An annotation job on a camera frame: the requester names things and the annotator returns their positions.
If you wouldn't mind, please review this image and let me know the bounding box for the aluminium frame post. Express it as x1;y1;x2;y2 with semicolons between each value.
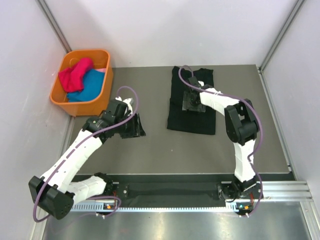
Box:
35;0;72;53
257;0;306;74

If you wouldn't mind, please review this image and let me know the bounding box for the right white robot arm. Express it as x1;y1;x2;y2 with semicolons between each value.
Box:
181;76;262;202

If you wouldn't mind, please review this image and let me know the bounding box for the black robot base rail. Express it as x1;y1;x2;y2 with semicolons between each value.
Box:
72;173;296;203

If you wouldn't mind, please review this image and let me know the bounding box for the right aluminium frame post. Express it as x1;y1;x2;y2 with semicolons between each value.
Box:
257;0;306;74

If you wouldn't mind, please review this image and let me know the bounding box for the white slotted cable duct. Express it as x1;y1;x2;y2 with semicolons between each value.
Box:
72;199;253;213

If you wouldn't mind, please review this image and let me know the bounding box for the pink t shirt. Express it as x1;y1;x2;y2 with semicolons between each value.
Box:
58;57;94;93

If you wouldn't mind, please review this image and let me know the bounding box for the blue t shirt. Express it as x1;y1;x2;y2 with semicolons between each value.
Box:
67;69;105;102

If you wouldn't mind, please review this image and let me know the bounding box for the light pink cloth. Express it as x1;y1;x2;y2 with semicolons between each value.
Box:
96;68;106;73

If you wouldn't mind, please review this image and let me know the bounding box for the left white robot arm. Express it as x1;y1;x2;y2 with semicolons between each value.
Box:
28;97;146;223

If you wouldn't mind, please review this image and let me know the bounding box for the left aluminium frame post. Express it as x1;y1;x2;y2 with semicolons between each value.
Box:
35;0;72;53

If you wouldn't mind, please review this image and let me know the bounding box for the black t shirt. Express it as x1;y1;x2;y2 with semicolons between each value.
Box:
167;66;216;136

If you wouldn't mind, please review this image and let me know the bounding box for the orange plastic bin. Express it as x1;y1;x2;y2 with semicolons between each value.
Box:
50;49;113;117

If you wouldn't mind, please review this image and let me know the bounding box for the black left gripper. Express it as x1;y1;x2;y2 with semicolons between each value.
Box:
114;112;146;139

